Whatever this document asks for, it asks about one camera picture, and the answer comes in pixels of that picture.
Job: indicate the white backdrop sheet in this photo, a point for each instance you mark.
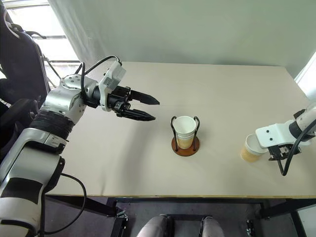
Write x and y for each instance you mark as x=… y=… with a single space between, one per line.
x=185 y=29

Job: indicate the black office chair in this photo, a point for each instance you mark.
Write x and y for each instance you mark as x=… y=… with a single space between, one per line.
x=17 y=61

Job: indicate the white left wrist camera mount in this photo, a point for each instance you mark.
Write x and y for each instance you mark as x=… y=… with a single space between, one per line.
x=116 y=74

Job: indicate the black metal table frame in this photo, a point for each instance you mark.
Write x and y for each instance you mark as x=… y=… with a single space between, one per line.
x=187 y=199

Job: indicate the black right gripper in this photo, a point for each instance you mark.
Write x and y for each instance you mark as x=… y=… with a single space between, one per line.
x=284 y=151

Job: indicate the tan paper cup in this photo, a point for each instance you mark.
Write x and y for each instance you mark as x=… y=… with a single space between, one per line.
x=184 y=143
x=249 y=154
x=184 y=126

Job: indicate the grey rounded right thigh shell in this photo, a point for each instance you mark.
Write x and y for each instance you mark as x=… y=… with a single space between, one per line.
x=213 y=228

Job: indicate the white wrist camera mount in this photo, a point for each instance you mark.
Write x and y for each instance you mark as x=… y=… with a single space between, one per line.
x=116 y=74
x=271 y=134

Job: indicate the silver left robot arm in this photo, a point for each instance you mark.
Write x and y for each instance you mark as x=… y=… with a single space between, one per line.
x=61 y=98

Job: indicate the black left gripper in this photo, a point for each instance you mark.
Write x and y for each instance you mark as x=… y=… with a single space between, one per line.
x=119 y=98

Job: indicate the grey rounded thigh shell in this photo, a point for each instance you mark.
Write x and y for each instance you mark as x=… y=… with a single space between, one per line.
x=153 y=227
x=213 y=228

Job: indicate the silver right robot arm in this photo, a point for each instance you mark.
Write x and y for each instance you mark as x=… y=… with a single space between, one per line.
x=306 y=123

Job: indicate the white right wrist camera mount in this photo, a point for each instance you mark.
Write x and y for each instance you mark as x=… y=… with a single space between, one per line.
x=271 y=134

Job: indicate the grey rounded left thigh shell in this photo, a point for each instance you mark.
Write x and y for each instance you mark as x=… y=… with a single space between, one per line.
x=153 y=227

